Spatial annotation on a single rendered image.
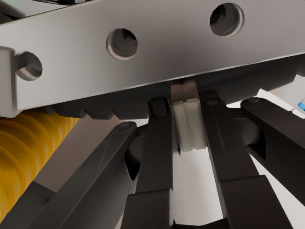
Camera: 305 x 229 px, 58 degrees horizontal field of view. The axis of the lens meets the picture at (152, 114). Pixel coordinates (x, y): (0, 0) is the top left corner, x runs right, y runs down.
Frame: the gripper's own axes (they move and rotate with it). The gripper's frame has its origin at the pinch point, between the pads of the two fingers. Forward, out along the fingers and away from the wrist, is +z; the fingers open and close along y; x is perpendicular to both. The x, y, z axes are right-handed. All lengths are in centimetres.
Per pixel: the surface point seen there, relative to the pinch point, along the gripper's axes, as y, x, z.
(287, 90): 299, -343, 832
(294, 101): 318, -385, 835
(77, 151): -48, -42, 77
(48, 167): -52, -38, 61
